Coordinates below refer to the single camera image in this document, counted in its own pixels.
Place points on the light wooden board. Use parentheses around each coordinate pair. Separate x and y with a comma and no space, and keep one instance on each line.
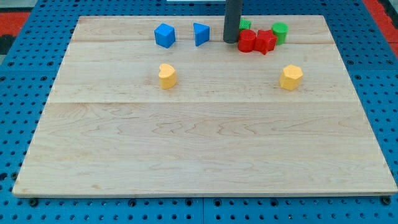
(225,129)

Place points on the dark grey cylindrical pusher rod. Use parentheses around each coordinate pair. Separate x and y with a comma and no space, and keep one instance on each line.
(232,15)

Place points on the green cylinder block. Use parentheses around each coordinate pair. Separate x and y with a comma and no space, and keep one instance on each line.
(280,30)

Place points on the red cylinder block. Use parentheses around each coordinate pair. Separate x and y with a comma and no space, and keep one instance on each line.
(247,40)

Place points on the blue cube block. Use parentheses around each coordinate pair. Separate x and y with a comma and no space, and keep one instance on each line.
(164,35)

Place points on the red star block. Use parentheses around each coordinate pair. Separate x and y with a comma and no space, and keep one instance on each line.
(265,41)

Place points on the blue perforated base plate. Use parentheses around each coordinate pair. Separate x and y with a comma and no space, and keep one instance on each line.
(30,67)

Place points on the yellow hexagon block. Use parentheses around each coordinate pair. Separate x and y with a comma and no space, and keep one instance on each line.
(290,77)

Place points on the blue triangular prism block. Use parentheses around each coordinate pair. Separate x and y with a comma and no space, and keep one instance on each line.
(202,33)

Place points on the yellow heart block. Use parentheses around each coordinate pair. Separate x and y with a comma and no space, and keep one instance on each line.
(167,76)

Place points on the green ribbed block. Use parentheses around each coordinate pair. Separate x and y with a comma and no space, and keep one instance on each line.
(244,24)

